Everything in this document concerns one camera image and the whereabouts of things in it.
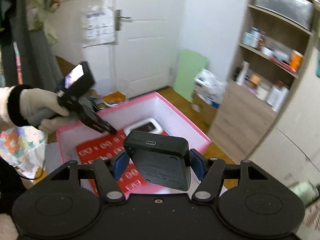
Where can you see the white portable wifi router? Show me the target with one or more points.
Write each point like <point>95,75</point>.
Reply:
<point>148,125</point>

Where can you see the white jar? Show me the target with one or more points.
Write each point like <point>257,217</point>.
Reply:
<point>262,91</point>

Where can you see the green folding board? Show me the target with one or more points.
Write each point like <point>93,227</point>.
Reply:
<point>189,65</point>

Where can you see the white plastic bag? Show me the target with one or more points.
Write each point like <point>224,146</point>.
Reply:
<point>98,26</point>

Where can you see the white gloved left hand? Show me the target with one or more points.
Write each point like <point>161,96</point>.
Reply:
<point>32,101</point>

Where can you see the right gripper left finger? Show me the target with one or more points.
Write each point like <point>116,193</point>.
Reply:
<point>107,173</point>

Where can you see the wooden bookshelf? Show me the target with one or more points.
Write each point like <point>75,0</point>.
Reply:
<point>266,42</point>

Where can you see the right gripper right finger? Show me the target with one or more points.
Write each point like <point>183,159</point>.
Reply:
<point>210,174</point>

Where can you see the white door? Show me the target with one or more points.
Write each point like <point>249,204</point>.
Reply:
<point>146,50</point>

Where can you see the cardboard box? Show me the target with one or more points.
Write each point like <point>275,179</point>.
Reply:
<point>206,109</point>

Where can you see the wooden wardrobe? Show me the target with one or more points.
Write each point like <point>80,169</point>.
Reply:
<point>290,150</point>

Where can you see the black power bank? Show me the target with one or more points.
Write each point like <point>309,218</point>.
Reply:
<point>160,159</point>

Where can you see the pink storage box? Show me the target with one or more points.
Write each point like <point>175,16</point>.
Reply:
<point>85,145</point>

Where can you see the white paper pack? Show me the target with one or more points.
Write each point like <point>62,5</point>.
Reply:
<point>208,87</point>

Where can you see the orange paper cup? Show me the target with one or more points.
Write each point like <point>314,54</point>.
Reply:
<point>296,59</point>

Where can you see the grey storage box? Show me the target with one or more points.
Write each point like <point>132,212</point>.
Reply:
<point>298,11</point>

